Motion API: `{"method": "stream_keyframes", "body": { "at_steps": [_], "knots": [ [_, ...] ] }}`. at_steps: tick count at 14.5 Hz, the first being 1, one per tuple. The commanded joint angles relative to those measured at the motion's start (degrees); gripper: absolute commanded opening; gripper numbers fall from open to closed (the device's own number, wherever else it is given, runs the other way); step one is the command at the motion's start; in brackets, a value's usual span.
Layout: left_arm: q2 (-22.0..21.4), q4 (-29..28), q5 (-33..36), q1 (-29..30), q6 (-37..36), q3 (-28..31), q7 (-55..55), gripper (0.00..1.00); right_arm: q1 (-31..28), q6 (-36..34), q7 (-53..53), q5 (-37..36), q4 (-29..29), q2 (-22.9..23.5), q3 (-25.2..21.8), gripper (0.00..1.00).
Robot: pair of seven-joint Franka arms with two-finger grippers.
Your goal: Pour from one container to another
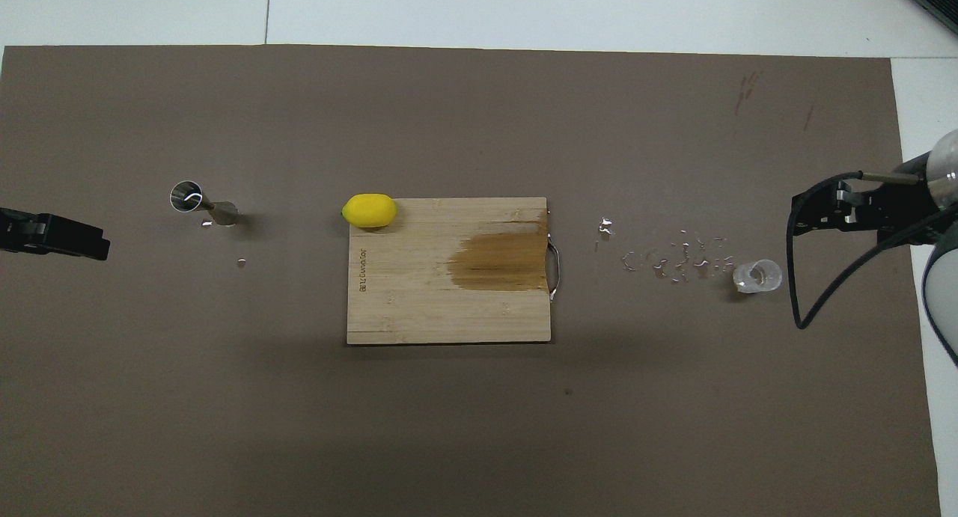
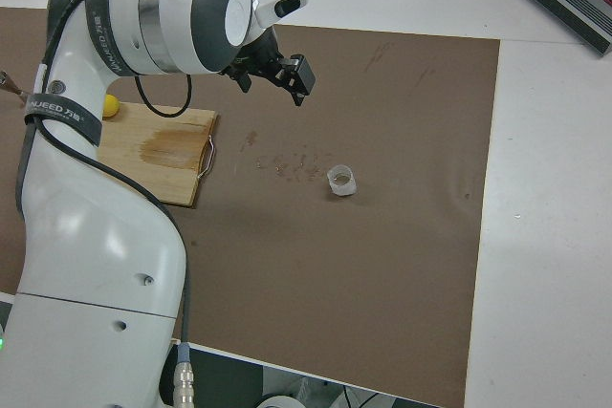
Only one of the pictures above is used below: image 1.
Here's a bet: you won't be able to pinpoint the bamboo cutting board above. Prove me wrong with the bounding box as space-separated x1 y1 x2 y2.
346 197 561 346

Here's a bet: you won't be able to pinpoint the brown table mat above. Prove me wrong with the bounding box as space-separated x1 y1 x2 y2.
0 44 942 517

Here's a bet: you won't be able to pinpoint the steel double jigger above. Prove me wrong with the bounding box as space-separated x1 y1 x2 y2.
169 180 241 227

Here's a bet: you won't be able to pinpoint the clear plastic cup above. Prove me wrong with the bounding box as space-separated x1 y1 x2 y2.
732 259 783 295

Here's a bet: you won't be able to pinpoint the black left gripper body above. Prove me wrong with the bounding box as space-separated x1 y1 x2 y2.
0 207 47 254

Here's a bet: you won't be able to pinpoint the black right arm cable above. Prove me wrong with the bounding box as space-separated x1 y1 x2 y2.
786 171 926 330

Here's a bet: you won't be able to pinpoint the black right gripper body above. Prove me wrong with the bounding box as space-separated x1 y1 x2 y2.
861 154 957 245

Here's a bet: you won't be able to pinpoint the yellow lemon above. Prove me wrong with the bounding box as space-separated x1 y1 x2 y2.
342 193 398 229

